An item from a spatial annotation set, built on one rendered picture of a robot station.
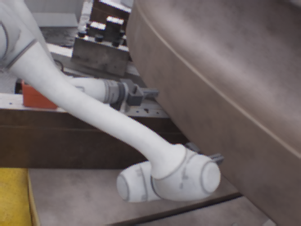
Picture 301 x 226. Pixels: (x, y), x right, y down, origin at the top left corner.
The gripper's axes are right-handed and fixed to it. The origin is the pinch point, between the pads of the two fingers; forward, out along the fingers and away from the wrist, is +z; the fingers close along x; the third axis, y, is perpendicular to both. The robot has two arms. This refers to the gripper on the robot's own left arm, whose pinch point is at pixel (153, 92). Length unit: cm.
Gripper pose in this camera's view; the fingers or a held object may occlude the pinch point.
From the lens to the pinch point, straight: 139.6
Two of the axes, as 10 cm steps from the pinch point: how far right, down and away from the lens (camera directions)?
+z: 8.6, -0.1, 5.1
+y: 2.7, -8.3, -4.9
